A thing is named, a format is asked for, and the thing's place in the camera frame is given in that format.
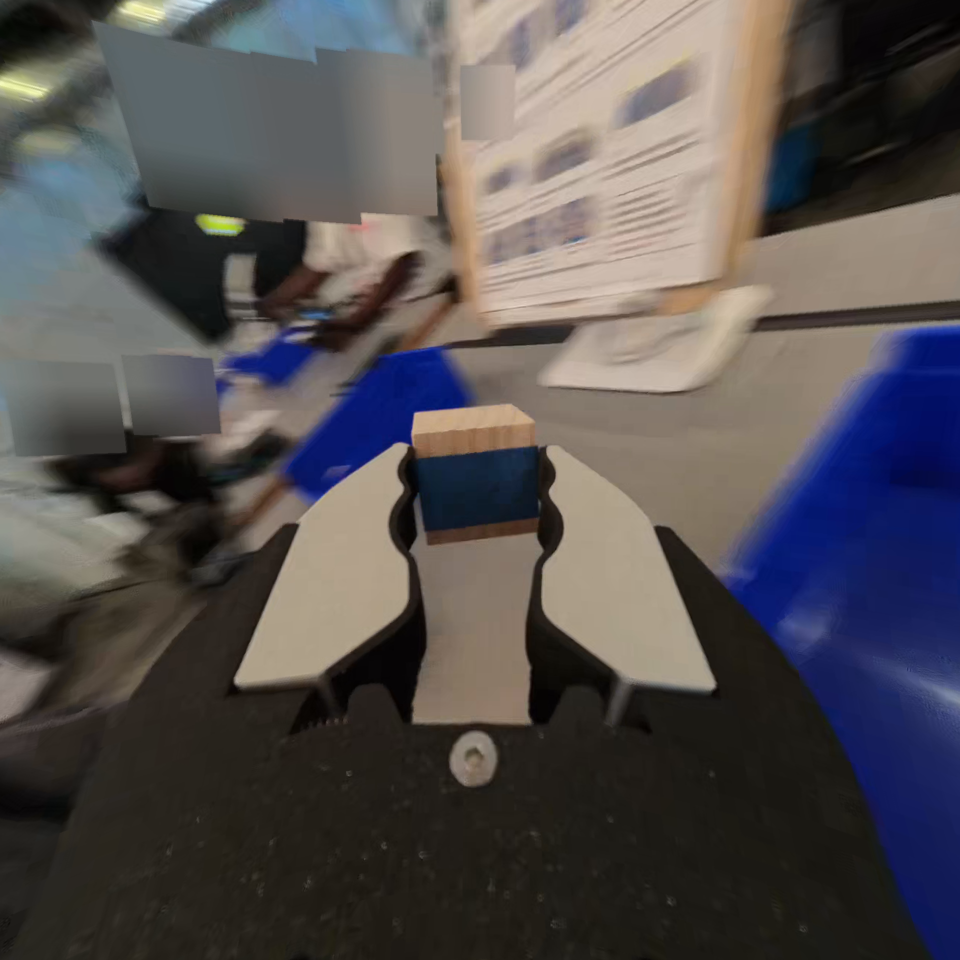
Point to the grey desk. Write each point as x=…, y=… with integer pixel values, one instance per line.
x=675, y=450

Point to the person's left forearm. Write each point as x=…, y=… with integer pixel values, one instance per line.
x=60, y=555

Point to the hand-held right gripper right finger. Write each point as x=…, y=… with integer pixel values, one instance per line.
x=622, y=592

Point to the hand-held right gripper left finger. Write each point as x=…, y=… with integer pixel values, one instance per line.
x=330, y=592

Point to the white paper strip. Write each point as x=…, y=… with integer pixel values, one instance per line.
x=238, y=281

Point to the wooden cube with blue stripe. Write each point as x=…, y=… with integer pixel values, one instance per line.
x=476, y=487

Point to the printed instruction sheet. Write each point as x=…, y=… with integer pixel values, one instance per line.
x=600, y=187

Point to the yellow clip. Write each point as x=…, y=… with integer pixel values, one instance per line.
x=219, y=223

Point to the large black screen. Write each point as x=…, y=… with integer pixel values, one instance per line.
x=187, y=277

